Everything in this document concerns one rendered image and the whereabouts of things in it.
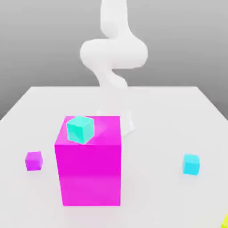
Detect small turquoise cube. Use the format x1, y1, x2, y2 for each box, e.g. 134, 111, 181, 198
66, 115, 95, 145

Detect small cyan cube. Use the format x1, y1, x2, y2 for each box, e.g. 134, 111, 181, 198
182, 154, 200, 176

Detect small purple cube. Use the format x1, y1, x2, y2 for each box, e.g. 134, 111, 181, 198
24, 151, 43, 171

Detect large magenta box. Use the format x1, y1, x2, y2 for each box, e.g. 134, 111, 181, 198
54, 115, 122, 207

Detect large yellow box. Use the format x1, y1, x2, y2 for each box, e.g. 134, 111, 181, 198
220, 213, 228, 228

